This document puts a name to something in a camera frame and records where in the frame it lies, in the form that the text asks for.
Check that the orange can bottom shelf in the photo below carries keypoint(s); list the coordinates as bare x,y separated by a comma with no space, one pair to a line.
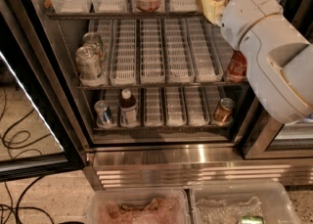
224,110

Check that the clear plastic bin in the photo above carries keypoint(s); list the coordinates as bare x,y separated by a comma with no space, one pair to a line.
139,206
224,202

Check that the green can in bin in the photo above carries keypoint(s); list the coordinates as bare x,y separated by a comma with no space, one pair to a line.
251,219

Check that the brown bottle white cap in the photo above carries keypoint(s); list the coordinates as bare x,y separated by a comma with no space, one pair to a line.
128,107

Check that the left clear plastic bin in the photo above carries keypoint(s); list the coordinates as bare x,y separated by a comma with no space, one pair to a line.
139,206

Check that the red coke can middle shelf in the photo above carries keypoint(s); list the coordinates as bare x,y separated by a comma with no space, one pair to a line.
236,69

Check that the right clear plastic bin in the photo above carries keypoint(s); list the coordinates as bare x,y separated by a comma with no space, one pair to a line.
224,202

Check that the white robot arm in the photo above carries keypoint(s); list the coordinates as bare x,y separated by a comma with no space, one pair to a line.
279,59

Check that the open glass fridge door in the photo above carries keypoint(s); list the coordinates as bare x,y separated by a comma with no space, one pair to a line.
36,137

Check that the front silver can middle shelf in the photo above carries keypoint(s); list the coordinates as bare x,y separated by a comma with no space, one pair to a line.
88,63

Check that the stainless steel fridge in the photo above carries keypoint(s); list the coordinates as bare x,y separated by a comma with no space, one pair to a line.
174,61

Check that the rear silver can middle shelf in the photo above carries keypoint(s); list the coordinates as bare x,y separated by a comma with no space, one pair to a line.
94,40

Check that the blue silver can bottom shelf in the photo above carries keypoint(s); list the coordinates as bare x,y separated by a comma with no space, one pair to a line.
104,114

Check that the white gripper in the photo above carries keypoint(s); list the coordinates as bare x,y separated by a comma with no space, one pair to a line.
245,16

